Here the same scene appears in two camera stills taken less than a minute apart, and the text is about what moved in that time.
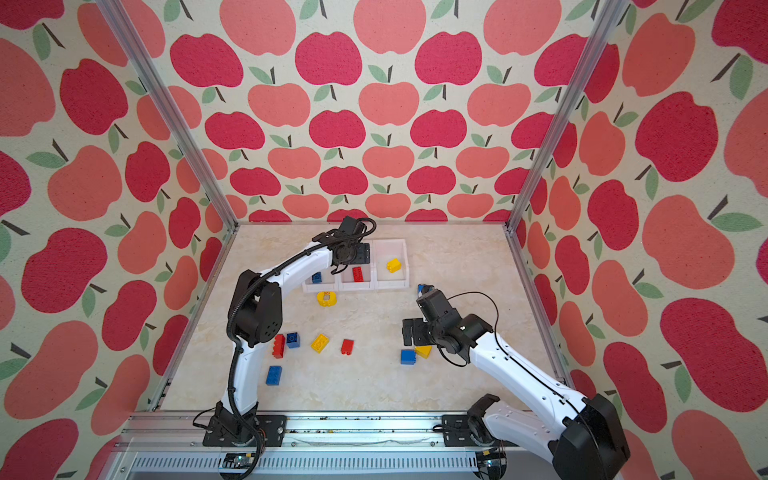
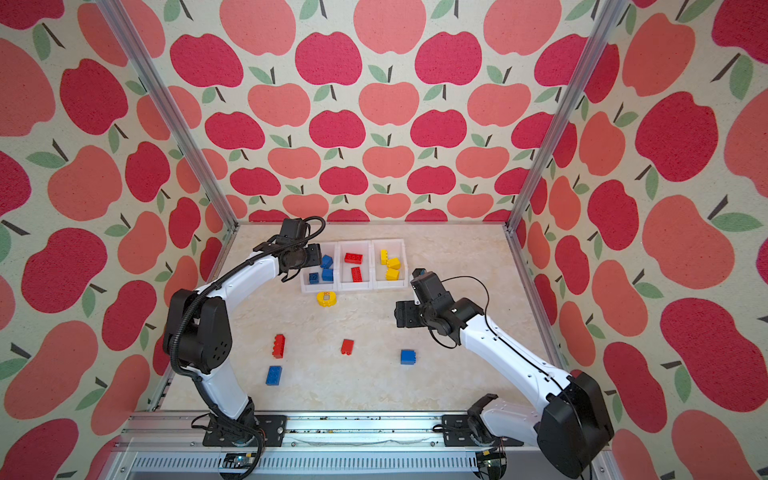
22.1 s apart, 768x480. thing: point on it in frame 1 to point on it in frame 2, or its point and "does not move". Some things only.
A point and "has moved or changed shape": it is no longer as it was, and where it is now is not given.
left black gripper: [364, 253] to [315, 253]
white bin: [322, 281] does not move
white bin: [357, 277] does not move
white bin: [389, 264] does not move
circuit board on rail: [238, 460] does not move
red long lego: [358, 276] has moved or changed shape
